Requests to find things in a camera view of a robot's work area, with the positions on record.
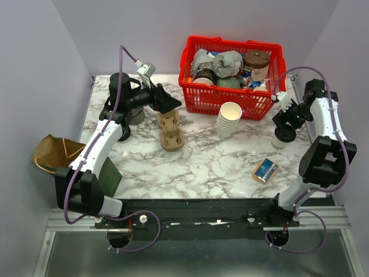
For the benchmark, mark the white paper cup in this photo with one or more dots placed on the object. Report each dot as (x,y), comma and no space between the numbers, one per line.
(277,144)

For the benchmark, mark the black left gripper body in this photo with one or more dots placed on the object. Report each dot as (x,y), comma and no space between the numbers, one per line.
(154,102)

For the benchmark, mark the cream pump lotion bottle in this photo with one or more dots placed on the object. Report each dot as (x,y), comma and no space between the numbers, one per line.
(260,86)

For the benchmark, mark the black lid on table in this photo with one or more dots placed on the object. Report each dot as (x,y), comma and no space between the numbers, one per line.
(125,135)

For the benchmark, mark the green netted melon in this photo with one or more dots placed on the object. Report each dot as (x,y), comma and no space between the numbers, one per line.
(229,82)

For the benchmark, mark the brown green paper bag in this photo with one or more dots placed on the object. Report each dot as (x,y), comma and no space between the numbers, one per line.
(53,153)

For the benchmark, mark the red plastic shopping basket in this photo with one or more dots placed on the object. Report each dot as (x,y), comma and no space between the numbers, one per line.
(205,99)

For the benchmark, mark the black labelled tub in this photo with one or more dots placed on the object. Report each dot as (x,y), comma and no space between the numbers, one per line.
(205,75)

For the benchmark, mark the stack of paper cups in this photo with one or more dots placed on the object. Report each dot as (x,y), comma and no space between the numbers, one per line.
(228,118)

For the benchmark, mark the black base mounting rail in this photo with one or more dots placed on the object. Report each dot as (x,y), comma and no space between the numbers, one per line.
(199,219)

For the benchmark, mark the red blue drink can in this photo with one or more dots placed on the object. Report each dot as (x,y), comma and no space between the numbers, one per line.
(246,81)

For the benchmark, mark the grey plastic mailer bag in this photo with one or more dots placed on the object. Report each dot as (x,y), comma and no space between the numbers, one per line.
(223,65)

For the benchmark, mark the black plastic cup lid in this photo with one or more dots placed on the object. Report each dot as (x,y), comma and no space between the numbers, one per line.
(285,135)

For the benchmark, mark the brown cardboard cup carrier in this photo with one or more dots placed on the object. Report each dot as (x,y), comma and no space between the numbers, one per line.
(171,135)

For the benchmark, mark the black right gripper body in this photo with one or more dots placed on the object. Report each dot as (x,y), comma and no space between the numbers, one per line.
(294,115)

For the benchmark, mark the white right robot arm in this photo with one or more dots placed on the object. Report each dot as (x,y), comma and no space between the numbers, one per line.
(324,164)

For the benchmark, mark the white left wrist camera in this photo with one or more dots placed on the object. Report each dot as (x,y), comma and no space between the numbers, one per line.
(145,71)

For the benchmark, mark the brown lidded round box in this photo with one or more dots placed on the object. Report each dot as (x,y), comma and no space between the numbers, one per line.
(258,62)

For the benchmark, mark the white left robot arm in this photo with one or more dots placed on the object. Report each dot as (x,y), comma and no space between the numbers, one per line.
(77,185)

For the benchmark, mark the blue orange card box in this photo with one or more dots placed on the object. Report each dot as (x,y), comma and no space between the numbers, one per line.
(265,171)

